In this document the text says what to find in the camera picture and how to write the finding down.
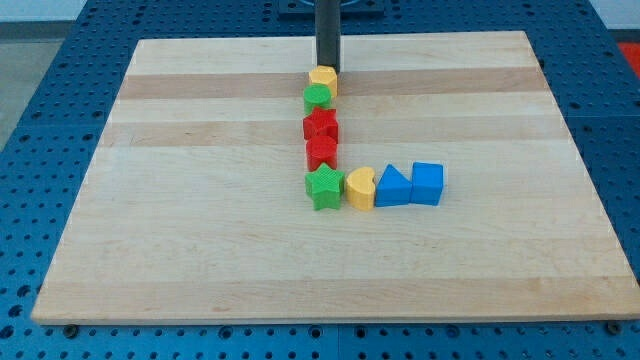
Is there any yellow hexagon block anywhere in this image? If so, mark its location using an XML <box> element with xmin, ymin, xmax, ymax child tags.
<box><xmin>308</xmin><ymin>65</ymin><xmax>338</xmax><ymax>98</ymax></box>

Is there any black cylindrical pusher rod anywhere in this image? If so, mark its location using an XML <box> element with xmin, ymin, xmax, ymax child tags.
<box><xmin>314</xmin><ymin>0</ymin><xmax>341</xmax><ymax>73</ymax></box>

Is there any green star block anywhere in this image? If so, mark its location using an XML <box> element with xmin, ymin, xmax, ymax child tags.
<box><xmin>305</xmin><ymin>163</ymin><xmax>345</xmax><ymax>210</ymax></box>

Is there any yellow heart block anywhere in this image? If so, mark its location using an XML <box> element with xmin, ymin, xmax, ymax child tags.
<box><xmin>345</xmin><ymin>167</ymin><xmax>376</xmax><ymax>211</ymax></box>

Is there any red cylinder block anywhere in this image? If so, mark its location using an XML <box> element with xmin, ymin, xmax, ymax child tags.
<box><xmin>306</xmin><ymin>135</ymin><xmax>338</xmax><ymax>171</ymax></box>

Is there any red star block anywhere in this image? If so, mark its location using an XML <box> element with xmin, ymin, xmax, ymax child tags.
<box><xmin>302</xmin><ymin>107</ymin><xmax>339</xmax><ymax>143</ymax></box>

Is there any blue triangle block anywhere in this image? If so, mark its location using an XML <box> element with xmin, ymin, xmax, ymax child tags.
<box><xmin>375</xmin><ymin>164</ymin><xmax>412</xmax><ymax>207</ymax></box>

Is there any green cylinder block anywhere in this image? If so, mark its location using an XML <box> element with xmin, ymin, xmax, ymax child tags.
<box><xmin>303</xmin><ymin>84</ymin><xmax>332</xmax><ymax>115</ymax></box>

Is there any blue cube block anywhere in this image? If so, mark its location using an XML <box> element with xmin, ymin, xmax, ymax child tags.
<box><xmin>410</xmin><ymin>162</ymin><xmax>444</xmax><ymax>206</ymax></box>

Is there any light wooden board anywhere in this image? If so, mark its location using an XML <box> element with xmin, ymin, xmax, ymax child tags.
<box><xmin>32</xmin><ymin>31</ymin><xmax>639</xmax><ymax>325</ymax></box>

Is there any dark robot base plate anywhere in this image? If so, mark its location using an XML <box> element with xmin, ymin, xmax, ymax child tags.
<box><xmin>275</xmin><ymin>0</ymin><xmax>385</xmax><ymax>20</ymax></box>

